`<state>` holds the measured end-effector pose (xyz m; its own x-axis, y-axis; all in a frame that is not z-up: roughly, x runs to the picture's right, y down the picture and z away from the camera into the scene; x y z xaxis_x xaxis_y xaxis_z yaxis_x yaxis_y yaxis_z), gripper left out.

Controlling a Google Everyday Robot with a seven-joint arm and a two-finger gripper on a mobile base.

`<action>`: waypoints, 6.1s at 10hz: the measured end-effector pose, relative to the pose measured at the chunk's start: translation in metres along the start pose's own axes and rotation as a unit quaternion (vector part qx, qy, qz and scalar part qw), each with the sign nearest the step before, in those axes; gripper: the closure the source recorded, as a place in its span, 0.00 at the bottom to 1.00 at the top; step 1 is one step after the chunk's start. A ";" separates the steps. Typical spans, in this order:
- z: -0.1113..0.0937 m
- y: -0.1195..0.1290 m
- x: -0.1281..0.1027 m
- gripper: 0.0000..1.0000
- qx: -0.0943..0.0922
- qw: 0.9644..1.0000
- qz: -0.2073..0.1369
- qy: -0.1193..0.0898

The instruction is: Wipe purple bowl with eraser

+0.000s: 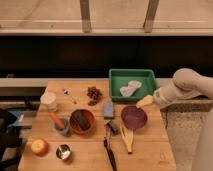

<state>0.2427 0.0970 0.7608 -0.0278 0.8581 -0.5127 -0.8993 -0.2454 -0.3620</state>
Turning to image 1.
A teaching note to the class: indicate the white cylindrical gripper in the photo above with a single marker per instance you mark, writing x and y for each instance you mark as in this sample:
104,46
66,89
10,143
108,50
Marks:
159,101

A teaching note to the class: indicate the black eraser block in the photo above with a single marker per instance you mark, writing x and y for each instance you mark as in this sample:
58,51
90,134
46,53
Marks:
80,118

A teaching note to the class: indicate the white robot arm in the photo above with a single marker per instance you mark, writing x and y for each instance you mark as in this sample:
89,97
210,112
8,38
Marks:
186,81

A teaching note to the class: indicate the orange bowl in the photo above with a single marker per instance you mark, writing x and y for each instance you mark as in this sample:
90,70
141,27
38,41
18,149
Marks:
76,128

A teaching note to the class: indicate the white crumpled cloth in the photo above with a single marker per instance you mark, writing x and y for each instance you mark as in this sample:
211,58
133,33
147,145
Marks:
129,90

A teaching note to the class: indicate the green plastic bin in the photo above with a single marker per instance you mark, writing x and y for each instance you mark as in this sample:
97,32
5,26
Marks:
121,77

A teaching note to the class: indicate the blue sponge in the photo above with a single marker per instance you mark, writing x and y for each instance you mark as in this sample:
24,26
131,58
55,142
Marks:
108,110

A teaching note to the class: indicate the metal spoon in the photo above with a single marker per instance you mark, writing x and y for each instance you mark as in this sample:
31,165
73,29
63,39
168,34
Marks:
66,92

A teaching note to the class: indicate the orange carrot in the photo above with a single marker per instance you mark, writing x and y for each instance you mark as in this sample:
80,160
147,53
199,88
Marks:
57,121

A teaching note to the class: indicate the white paper cup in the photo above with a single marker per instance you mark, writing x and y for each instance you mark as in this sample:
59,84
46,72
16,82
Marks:
48,99

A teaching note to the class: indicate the small metal cup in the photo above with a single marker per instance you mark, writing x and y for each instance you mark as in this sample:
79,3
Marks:
63,152

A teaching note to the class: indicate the red yellow apple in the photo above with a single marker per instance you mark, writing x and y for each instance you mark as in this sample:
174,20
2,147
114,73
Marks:
39,147

